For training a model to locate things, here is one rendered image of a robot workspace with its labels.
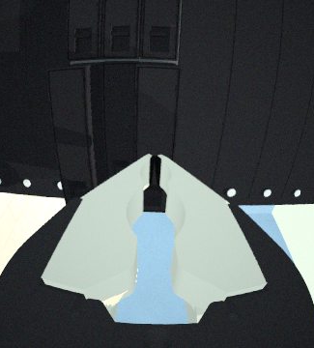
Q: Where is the black server rack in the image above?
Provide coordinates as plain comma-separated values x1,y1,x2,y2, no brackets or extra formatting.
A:
0,0,314,206

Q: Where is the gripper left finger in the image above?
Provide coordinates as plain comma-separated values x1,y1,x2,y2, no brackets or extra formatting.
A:
0,154,155,345

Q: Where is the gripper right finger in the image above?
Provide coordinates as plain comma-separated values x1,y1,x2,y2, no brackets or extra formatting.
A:
155,155,314,348

